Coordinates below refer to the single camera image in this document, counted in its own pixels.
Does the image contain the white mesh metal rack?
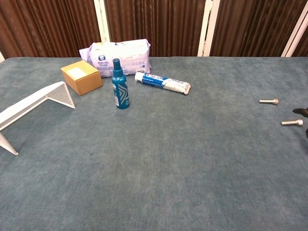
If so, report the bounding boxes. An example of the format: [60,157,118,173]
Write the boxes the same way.
[0,81,76,156]

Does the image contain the silver bolt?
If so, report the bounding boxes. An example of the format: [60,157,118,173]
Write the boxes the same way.
[258,98,280,105]
[281,119,304,127]

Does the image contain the white blue toothpaste tube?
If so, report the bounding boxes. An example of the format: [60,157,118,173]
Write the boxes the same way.
[134,71,192,96]

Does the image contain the blue spray bottle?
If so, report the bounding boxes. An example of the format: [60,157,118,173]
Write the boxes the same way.
[111,58,130,110]

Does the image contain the brown pleated curtain panel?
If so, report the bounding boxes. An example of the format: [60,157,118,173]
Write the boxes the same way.
[104,0,207,57]
[209,0,303,57]
[292,21,308,57]
[0,0,102,59]

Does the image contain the brown cardboard box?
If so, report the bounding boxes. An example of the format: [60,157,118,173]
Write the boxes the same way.
[60,60,103,96]

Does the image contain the teal felt table cover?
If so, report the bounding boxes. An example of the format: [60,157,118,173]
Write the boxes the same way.
[0,56,308,231]

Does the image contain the purple white tissue pack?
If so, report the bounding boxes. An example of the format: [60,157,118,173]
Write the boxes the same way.
[78,38,152,78]

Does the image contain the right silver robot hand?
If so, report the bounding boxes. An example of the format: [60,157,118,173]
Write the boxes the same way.
[292,107,308,139]

